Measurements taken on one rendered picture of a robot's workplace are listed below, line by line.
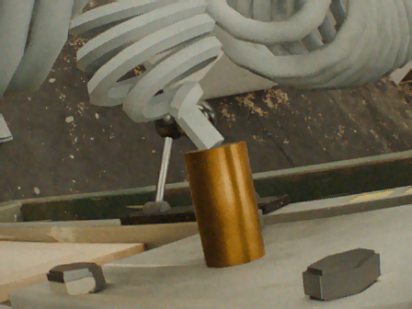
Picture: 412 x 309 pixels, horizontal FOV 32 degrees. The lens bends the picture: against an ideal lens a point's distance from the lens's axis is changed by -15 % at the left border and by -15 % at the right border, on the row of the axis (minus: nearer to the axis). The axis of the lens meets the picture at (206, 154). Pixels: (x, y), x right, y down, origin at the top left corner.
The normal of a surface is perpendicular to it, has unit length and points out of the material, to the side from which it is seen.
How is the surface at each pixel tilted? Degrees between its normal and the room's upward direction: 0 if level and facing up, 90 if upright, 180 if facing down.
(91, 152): 0
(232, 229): 53
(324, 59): 72
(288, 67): 78
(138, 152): 0
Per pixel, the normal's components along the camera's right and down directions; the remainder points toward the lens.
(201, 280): -0.19, -0.98
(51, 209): -0.61, 0.16
